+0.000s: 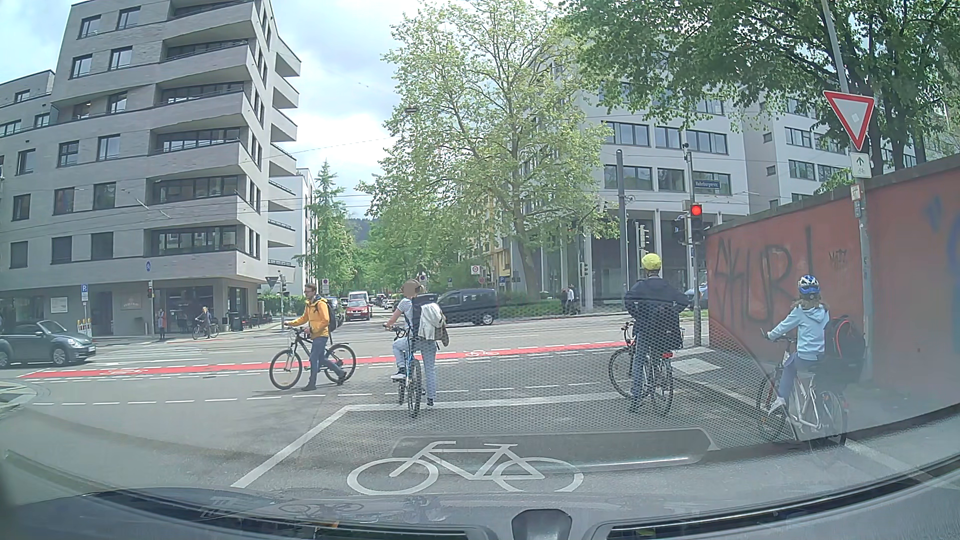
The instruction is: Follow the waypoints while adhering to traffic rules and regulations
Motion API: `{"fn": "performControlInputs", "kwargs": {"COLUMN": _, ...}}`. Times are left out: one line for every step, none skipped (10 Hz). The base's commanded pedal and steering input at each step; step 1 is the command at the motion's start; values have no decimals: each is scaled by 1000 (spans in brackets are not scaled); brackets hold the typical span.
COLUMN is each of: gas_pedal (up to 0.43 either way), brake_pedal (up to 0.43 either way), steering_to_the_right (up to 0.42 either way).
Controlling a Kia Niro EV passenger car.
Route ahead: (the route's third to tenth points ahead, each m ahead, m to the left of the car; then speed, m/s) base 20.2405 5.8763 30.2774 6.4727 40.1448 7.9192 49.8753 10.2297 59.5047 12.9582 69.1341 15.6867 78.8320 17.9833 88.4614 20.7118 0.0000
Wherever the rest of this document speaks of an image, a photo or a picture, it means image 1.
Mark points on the dark van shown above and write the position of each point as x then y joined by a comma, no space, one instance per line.
469,305

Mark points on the row of trees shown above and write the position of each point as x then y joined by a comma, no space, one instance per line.
397,255

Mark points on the person on bicycle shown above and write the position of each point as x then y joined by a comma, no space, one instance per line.
420,337
316,330
204,321
810,337
654,315

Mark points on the group of people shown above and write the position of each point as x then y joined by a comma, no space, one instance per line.
568,298

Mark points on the white van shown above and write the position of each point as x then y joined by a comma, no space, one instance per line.
358,295

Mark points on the red car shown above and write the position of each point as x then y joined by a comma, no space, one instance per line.
358,309

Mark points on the large green tree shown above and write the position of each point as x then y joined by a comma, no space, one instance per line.
750,52
487,135

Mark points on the tall dark pole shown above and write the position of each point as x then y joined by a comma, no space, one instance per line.
622,225

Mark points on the tall conifer tree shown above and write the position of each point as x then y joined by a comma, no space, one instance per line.
328,232

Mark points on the traffic light on pole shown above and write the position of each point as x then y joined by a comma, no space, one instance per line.
696,217
643,238

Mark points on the give way sign on pole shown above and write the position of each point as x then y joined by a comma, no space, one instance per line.
850,116
272,283

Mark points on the white office building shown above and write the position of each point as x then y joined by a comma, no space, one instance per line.
675,157

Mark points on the grey asphalt road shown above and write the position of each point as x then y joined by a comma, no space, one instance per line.
225,420

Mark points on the grey multi-storey building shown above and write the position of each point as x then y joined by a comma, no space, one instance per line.
135,150

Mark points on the blue parking sign on pole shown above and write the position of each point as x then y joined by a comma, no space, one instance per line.
84,296

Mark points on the dark grey car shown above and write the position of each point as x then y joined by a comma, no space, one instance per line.
41,341

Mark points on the red graffiti wall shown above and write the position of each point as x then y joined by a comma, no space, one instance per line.
772,277

